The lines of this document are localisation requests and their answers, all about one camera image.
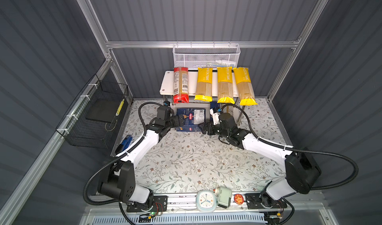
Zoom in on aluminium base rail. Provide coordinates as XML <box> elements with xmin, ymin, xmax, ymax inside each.
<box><xmin>86</xmin><ymin>190</ymin><xmax>324</xmax><ymax>217</ymax></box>

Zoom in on yellow Pastatime spaghetti bag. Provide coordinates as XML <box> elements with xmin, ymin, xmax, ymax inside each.
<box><xmin>195</xmin><ymin>68</ymin><xmax>212</xmax><ymax>102</ymax></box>

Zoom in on mint green timer device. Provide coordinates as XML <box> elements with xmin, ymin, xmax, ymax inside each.
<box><xmin>214</xmin><ymin>186</ymin><xmax>232</xmax><ymax>209</ymax></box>

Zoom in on black corrugated right cable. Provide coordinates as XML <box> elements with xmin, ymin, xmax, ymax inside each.
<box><xmin>221</xmin><ymin>103</ymin><xmax>359</xmax><ymax>191</ymax></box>

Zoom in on black corrugated left cable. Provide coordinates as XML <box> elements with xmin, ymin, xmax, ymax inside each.
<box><xmin>83</xmin><ymin>102</ymin><xmax>163</xmax><ymax>206</ymax></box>

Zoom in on mint alarm clock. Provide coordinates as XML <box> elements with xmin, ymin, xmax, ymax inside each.
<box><xmin>196</xmin><ymin>190</ymin><xmax>217</xmax><ymax>212</ymax></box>

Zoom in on wide blue Barilla pasta box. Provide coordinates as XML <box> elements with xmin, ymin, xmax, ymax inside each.
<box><xmin>175</xmin><ymin>108</ymin><xmax>206</xmax><ymax>132</ymax></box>

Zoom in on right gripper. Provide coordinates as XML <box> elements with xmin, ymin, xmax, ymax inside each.
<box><xmin>197</xmin><ymin>121</ymin><xmax>229</xmax><ymax>139</ymax></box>

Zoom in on red round badge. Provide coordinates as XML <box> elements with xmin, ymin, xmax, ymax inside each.
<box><xmin>234</xmin><ymin>194</ymin><xmax>244</xmax><ymax>205</ymax></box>

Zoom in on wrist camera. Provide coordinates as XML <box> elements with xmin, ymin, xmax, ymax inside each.
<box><xmin>210</xmin><ymin>108</ymin><xmax>221</xmax><ymax>125</ymax></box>
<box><xmin>163</xmin><ymin>100</ymin><xmax>171</xmax><ymax>107</ymax></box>

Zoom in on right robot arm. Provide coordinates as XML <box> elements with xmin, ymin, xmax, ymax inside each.
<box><xmin>198</xmin><ymin>113</ymin><xmax>321</xmax><ymax>208</ymax></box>

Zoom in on blue handled tool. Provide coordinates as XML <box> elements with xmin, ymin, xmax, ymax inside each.
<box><xmin>115</xmin><ymin>135</ymin><xmax>133</xmax><ymax>154</ymax></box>

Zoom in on red-ended spaghetti bag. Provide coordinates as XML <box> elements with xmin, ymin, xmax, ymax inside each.
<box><xmin>173</xmin><ymin>67</ymin><xmax>189</xmax><ymax>104</ymax></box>

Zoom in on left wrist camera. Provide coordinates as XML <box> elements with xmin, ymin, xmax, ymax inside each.
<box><xmin>163</xmin><ymin>100</ymin><xmax>171</xmax><ymax>107</ymax></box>

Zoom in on black corrugated cable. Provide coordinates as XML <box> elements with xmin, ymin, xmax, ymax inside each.
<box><xmin>83</xmin><ymin>102</ymin><xmax>163</xmax><ymax>206</ymax></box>
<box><xmin>221</xmin><ymin>103</ymin><xmax>359</xmax><ymax>191</ymax></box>

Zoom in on narrow blue Barilla spaghetti box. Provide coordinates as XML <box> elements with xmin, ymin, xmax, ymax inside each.
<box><xmin>210</xmin><ymin>101</ymin><xmax>220</xmax><ymax>114</ymax></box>

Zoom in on white wire mesh basket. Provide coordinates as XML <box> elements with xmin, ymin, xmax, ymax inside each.
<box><xmin>172</xmin><ymin>44</ymin><xmax>241</xmax><ymax>70</ymax></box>

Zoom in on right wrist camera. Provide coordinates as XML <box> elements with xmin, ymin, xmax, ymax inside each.
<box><xmin>210</xmin><ymin>108</ymin><xmax>221</xmax><ymax>125</ymax></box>

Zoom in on white tube in basket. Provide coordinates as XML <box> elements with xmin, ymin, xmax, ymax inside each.
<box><xmin>215</xmin><ymin>60</ymin><xmax>237</xmax><ymax>67</ymax></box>

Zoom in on black wire basket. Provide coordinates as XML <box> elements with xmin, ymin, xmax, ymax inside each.
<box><xmin>56</xmin><ymin>76</ymin><xmax>129</xmax><ymax>149</ymax></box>

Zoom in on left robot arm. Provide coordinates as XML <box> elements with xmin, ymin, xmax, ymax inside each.
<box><xmin>97</xmin><ymin>105</ymin><xmax>186</xmax><ymax>207</ymax></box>

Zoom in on white two-tier shelf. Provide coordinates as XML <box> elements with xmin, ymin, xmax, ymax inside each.
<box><xmin>159</xmin><ymin>70</ymin><xmax>246</xmax><ymax>125</ymax></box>

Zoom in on yellow green marker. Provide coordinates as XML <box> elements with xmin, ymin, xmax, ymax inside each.
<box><xmin>115</xmin><ymin>99</ymin><xmax>125</xmax><ymax>117</ymax></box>

